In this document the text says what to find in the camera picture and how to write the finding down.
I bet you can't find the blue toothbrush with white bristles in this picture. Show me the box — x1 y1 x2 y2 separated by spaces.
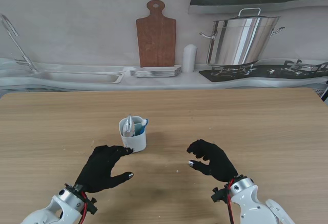
135 118 149 135

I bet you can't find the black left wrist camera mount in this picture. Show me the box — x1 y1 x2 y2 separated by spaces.
86 197 98 216

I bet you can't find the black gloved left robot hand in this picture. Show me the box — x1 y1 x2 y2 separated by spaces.
75 145 134 194

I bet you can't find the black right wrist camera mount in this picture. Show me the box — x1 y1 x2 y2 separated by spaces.
211 187 228 204

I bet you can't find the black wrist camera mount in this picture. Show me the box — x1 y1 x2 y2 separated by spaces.
86 197 98 216
211 187 228 204

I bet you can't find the red cable on arm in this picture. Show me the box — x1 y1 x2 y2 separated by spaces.
227 179 235 224
78 192 88 224

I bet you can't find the white divided toothbrush holder cup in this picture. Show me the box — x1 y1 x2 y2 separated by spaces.
118 115 147 153

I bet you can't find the red cable on left arm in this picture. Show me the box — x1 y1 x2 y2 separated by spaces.
78 192 88 224

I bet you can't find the white toothpaste tube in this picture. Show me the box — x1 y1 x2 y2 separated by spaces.
122 115 136 137

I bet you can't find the red cable on right arm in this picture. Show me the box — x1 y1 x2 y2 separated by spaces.
227 179 235 224

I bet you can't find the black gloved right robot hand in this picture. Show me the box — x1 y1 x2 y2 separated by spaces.
187 138 243 183

